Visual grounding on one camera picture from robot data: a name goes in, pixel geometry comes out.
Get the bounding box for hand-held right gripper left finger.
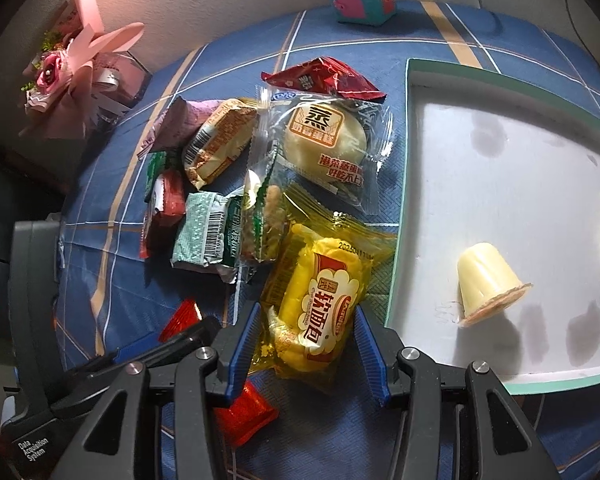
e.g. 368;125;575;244
50;302;263;480

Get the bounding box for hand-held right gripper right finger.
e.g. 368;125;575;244
354;304;551;480

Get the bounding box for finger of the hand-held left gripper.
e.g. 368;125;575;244
65;316;222;376
50;347;153;418

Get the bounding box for small red candy packet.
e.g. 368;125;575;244
159;299;203;343
212;379;279;448

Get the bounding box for yellow bread packet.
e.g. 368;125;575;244
252;187;398;386

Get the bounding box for green and white snack packet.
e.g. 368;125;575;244
170;191;246;283

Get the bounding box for clear peanut packet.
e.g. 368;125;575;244
240;152;291;266

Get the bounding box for red and green snack packet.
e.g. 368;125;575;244
139;152;187;261

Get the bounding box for white tray with teal rim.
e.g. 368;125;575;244
382;57;600;396

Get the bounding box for dark furniture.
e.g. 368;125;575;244
0;157;66;341

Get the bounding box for pale yellow jelly cup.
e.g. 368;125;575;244
456;242;535;330

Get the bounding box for brown cake packet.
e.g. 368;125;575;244
181;97;261;191

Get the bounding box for purple snack packet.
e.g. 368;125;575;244
136;96;221;161

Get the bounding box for clear steamed cake packet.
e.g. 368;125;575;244
252;85;396;221

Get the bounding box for pink flower bouquet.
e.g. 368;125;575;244
17;0;153;141

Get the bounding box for red triangular snack packet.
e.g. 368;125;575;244
260;55;387;104

